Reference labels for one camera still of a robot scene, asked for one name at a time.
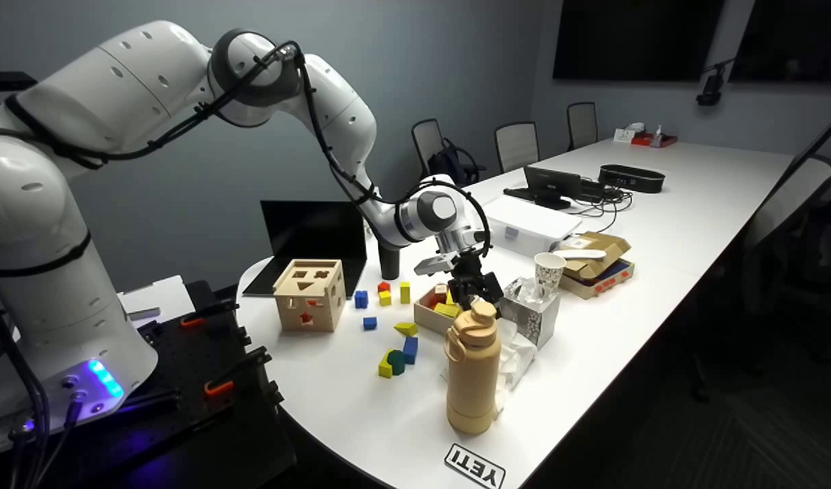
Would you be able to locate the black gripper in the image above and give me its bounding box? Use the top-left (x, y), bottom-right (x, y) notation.
top-left (445, 251), bottom-right (507, 312)

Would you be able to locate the wooden tray of blocks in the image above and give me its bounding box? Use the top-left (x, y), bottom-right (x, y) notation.
top-left (414, 280), bottom-right (477, 338)

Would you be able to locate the grey tissue box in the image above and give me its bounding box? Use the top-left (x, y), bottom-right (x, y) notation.
top-left (494, 277), bottom-right (563, 352)

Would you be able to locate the white paper cup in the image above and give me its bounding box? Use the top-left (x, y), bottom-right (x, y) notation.
top-left (533, 251), bottom-right (571, 303)

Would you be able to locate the tan insulated bottle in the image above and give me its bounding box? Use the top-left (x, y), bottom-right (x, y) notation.
top-left (442, 299), bottom-right (506, 441)

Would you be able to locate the clear plastic storage bin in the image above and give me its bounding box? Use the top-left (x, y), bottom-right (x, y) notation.
top-left (483, 194), bottom-right (586, 255)

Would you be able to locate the black cylinder tumbler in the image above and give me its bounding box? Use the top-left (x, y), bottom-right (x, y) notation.
top-left (377, 243), bottom-right (405, 282)

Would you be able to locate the flat colourful box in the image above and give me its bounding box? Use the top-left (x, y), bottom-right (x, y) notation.
top-left (560, 259), bottom-right (639, 303)

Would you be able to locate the black backpack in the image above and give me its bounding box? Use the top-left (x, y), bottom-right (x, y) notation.
top-left (427, 145), bottom-right (483, 190)

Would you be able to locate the black device on stand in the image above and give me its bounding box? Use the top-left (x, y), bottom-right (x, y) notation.
top-left (503, 167), bottom-right (628, 212)

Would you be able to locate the grey office chair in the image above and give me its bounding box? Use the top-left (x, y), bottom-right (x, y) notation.
top-left (566, 102), bottom-right (602, 152)
top-left (738, 155), bottom-right (831, 274)
top-left (494, 119), bottom-right (543, 175)
top-left (409, 118), bottom-right (483, 202)

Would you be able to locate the YETI sticker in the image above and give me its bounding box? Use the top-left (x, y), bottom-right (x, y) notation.
top-left (442, 444), bottom-right (510, 489)

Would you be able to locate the wooden shape sorter box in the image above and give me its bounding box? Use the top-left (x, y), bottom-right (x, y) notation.
top-left (271, 259), bottom-right (348, 335)

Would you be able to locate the black laptop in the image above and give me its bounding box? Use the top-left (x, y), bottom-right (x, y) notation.
top-left (241, 199), bottom-right (370, 299)

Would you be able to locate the black oval pouch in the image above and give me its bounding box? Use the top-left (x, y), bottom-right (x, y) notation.
top-left (598, 163), bottom-right (667, 197)

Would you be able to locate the red flat item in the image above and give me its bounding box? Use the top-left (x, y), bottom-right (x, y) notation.
top-left (631, 130), bottom-right (682, 152)

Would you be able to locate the white board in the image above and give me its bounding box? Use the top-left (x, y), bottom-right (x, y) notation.
top-left (116, 273), bottom-right (198, 330)

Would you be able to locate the white cable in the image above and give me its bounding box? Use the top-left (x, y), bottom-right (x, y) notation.
top-left (574, 190), bottom-right (636, 239)

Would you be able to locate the black wall television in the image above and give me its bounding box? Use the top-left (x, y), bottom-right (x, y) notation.
top-left (551, 0), bottom-right (831, 87)

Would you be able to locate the black camera on pole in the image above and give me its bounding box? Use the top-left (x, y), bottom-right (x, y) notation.
top-left (695, 0), bottom-right (760, 108)

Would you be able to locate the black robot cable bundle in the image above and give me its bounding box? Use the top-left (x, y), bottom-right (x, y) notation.
top-left (0, 280), bottom-right (84, 489)

